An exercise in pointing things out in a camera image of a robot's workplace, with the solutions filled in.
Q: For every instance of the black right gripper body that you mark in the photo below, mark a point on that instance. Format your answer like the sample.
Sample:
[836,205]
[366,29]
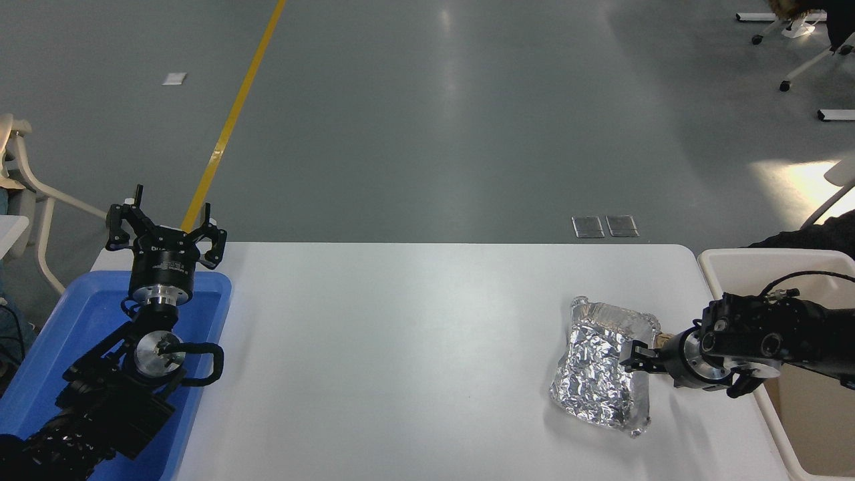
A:
[680,359]

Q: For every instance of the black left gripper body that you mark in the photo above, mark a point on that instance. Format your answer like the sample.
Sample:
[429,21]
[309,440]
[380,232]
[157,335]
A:
[163,264]

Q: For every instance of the silver foil plate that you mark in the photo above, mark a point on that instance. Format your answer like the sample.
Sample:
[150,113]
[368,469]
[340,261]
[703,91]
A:
[594,374]

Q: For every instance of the crumpled tan paper ball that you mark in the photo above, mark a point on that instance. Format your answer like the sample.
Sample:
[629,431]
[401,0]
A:
[663,339]

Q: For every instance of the blue plastic tray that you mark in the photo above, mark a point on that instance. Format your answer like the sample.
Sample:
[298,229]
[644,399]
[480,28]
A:
[87,314]

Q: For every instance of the large pale bin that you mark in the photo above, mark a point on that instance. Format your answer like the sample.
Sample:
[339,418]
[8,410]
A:
[741,274]

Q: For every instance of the cream plastic chair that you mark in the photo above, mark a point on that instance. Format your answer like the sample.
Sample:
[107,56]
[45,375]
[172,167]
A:
[30,180]

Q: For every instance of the metal floor outlet cover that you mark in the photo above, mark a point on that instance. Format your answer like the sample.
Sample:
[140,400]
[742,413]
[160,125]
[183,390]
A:
[622,226]
[588,226]

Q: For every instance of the white side table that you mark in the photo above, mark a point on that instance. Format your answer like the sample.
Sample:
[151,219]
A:
[12,234]

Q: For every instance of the small white floor label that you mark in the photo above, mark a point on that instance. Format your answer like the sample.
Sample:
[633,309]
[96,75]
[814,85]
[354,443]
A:
[174,79]

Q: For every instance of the person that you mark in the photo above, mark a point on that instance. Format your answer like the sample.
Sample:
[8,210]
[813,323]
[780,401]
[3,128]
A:
[821,237]
[13,327]

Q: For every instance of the white floor bar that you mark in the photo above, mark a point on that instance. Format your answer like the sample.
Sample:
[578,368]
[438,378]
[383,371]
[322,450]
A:
[836,115]
[755,17]

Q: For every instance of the white rolling office chair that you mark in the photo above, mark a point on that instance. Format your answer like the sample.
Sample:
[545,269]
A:
[811,63]

